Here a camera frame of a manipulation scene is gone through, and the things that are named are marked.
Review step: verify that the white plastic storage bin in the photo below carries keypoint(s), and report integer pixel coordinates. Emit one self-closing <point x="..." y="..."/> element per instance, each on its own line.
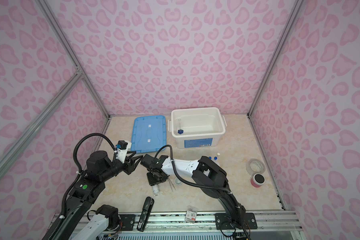
<point x="203" y="127"/>

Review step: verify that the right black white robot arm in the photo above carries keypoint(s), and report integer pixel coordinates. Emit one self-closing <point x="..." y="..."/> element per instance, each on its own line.
<point x="206" y="175"/>

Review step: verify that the white blue small bottle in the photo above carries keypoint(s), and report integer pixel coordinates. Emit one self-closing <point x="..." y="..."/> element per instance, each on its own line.
<point x="156" y="190"/>

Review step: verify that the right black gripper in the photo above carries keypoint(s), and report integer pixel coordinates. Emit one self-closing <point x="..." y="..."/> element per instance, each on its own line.
<point x="151" y="182"/>

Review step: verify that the small white ceramic bowl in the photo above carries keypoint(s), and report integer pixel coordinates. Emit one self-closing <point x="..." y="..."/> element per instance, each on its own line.
<point x="178" y="182"/>

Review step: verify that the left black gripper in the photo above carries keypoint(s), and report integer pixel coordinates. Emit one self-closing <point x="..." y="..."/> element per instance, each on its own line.
<point x="130" y="167"/>

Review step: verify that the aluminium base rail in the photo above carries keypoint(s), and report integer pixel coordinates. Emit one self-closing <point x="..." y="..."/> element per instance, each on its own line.
<point x="109" y="224"/>

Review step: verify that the pink jar black lid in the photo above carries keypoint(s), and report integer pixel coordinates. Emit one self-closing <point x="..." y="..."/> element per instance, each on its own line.
<point x="257" y="180"/>

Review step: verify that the clear box red label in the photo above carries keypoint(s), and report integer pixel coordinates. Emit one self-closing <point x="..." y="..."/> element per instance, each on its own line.
<point x="191" y="215"/>

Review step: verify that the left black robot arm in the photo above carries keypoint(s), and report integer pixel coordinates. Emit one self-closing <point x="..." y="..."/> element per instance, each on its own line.
<point x="84" y="192"/>

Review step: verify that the black stapler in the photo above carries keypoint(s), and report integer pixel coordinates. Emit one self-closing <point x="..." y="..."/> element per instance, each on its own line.
<point x="145" y="214"/>

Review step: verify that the clear round petri dish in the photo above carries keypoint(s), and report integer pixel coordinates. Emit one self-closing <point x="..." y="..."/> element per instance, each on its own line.
<point x="255" y="166"/>

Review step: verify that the blue base glass funnel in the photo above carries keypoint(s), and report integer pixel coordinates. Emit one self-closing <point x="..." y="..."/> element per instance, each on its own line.
<point x="180" y="129"/>

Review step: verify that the metal tweezers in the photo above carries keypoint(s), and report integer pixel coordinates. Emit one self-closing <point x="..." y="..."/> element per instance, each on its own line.
<point x="172" y="187"/>

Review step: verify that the blue plastic bin lid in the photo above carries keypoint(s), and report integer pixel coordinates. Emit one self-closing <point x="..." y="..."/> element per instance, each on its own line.
<point x="149" y="134"/>

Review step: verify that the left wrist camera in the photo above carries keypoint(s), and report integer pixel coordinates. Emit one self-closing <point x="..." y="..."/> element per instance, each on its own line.
<point x="122" y="149"/>

